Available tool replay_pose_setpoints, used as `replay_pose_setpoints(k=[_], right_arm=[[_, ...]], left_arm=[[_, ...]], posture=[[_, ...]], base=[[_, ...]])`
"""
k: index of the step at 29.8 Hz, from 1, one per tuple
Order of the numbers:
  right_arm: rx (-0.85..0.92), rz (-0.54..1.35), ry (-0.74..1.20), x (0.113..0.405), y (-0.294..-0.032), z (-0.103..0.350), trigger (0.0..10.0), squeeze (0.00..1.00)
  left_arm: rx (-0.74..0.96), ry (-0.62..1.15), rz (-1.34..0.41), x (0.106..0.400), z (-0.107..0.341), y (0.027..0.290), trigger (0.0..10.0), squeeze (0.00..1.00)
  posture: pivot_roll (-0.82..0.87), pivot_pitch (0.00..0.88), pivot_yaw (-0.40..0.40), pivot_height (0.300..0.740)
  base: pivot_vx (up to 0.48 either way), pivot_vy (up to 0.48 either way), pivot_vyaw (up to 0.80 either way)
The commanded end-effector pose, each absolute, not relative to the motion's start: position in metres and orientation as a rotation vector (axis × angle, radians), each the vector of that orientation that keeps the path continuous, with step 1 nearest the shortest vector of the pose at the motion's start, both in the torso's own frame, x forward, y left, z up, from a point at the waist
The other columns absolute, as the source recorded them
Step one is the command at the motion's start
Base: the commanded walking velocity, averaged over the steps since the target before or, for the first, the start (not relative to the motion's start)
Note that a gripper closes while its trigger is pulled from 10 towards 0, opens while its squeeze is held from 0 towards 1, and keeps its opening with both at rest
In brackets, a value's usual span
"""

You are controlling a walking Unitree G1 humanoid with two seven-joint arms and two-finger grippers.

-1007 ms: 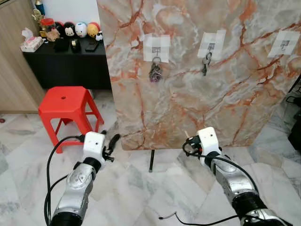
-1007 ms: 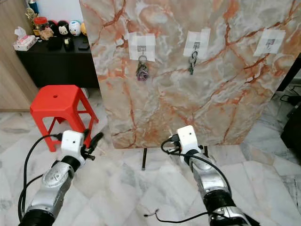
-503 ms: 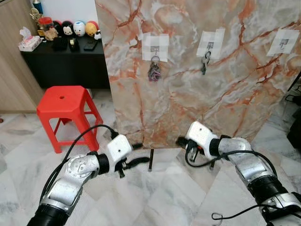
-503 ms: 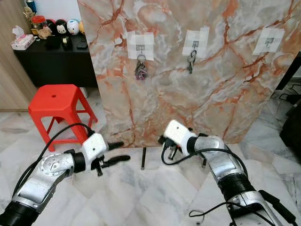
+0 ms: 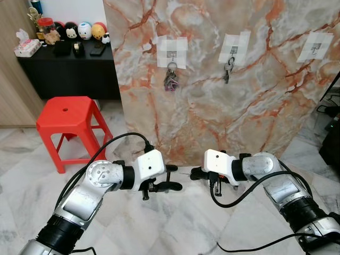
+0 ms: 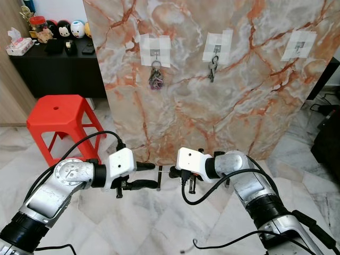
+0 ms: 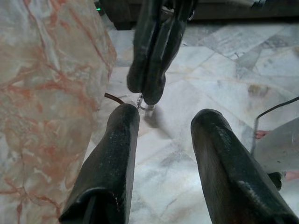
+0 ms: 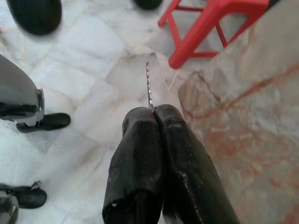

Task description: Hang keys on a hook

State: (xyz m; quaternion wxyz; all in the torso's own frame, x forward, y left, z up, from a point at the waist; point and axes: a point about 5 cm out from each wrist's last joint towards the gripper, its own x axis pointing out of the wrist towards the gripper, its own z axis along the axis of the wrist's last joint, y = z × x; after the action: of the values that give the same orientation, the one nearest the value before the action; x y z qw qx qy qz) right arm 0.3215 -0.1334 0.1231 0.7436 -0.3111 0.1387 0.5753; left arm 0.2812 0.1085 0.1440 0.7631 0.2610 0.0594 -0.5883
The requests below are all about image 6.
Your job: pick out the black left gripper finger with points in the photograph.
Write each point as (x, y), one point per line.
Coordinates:
(144, 185)
(144, 166)

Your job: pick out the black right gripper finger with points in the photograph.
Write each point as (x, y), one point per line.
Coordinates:
(176, 175)
(176, 168)

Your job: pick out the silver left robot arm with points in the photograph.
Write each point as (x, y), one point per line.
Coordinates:
(53, 202)

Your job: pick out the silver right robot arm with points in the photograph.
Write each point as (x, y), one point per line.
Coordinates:
(260, 196)

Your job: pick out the metal hook with white tape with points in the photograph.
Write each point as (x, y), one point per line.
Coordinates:
(300, 45)
(155, 49)
(219, 45)

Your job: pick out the thin black board leg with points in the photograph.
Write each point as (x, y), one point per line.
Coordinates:
(160, 178)

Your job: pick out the orange veined marble board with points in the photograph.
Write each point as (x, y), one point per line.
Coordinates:
(218, 117)

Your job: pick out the key bunch with purple tag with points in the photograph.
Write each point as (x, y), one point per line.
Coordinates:
(155, 78)

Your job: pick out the red plastic stool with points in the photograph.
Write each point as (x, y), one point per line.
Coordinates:
(56, 112)

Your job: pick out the dark key bunch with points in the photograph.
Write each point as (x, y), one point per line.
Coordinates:
(213, 68)

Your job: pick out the black low console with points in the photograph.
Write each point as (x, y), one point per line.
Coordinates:
(58, 74)

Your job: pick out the flat black phone case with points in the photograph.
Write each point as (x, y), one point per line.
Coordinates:
(86, 49)

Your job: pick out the black tape dispenser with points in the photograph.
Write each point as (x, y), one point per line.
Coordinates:
(70, 48)

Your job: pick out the dark armchair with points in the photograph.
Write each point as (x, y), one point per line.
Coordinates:
(330, 149)

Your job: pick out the yellow red round plush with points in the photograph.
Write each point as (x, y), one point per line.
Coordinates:
(87, 29)

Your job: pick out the black wallet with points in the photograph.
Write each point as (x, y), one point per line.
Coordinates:
(54, 47)

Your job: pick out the white round plush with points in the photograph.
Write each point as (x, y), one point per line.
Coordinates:
(78, 29)

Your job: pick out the black round mouse plush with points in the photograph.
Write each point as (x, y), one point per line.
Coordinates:
(65, 30)

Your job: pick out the pink white tissue pack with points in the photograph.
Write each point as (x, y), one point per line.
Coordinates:
(18, 46)

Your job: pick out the clear jar with red lid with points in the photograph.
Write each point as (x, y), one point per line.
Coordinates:
(38, 25)

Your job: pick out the tall blue gold trophy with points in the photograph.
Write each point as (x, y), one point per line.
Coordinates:
(28, 5)

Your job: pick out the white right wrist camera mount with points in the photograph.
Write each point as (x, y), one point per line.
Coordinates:
(194, 162)

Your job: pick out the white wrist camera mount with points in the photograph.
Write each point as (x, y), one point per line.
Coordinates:
(194, 162)
(120, 164)

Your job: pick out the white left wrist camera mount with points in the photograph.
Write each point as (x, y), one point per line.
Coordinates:
(120, 164)

